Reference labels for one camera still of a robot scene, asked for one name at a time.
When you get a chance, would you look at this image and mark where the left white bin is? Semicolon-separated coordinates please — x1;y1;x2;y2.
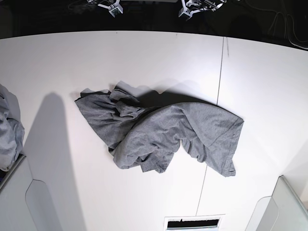
0;154;58;231

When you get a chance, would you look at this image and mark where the right white bin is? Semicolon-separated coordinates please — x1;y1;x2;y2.
246;176;308;231

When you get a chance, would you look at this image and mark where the white bin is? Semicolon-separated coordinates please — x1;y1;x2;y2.
0;154;58;231
246;176;308;231

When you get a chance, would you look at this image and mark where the grey t-shirt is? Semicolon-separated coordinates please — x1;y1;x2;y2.
75;83;244;177

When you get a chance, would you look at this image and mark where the grey cloth pile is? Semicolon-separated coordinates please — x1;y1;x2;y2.
0;85;25;172

